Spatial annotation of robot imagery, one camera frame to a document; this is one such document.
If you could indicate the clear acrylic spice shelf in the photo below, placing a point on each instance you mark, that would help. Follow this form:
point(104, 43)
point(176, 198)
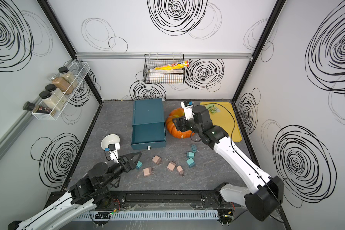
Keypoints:
point(65, 95)

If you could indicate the yellow snack tube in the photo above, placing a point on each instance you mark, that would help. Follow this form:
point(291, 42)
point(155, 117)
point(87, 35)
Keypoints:
point(174, 66)

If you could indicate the yellow tray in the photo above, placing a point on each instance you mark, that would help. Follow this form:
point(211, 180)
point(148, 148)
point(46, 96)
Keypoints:
point(226, 119)

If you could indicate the green snack packet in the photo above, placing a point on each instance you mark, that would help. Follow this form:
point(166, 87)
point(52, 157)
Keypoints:
point(212, 108)

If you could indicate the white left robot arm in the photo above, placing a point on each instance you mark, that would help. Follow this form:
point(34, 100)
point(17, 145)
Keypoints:
point(90, 192)

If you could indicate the white slotted cable duct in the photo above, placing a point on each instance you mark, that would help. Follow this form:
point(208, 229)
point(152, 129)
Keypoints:
point(150, 215)

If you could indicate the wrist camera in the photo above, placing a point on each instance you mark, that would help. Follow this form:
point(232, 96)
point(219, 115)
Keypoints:
point(187, 107)
point(111, 152)

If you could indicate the teal drawer cabinet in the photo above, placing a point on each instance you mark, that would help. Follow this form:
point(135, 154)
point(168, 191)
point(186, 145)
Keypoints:
point(148, 125)

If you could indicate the black wire wall basket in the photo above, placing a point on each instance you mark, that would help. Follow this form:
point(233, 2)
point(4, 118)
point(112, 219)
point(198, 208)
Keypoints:
point(152, 60)

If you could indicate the pink plug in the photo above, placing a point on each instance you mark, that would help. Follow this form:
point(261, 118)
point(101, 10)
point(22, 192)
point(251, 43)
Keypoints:
point(157, 159)
point(180, 170)
point(171, 166)
point(147, 171)

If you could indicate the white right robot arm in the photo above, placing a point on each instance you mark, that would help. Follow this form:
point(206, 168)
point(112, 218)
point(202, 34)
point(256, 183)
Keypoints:
point(263, 193)

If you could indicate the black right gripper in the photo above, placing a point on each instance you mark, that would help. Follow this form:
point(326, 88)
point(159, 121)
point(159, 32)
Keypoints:
point(180, 124)

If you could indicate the small dark spice bottle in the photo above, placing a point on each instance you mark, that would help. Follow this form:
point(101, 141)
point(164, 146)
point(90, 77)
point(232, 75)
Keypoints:
point(35, 108)

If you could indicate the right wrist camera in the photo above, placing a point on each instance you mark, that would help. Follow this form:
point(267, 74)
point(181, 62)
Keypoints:
point(187, 107)

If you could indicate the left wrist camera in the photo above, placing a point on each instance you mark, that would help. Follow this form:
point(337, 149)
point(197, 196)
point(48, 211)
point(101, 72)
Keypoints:
point(111, 152)

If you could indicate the black linear rail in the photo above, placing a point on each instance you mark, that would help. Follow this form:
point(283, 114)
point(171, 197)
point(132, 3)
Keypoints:
point(196, 198)

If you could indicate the spice jar tan contents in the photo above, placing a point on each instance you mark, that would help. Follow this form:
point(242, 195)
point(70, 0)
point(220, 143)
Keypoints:
point(68, 76)

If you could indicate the teal plug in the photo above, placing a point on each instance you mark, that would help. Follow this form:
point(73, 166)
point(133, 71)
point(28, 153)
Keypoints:
point(191, 163)
point(190, 155)
point(139, 165)
point(194, 148)

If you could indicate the spice jar brown contents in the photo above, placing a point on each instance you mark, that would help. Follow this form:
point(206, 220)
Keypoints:
point(61, 83)

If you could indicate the spice jar white contents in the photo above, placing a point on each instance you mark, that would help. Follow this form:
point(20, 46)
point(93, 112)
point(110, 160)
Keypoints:
point(51, 100)

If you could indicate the white bowl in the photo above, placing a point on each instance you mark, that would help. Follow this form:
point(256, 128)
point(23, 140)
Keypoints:
point(110, 140)

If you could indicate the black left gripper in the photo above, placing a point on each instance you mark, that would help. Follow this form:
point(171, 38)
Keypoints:
point(128, 166)

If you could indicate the spice jar beige contents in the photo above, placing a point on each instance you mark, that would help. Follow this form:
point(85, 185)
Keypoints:
point(57, 92)

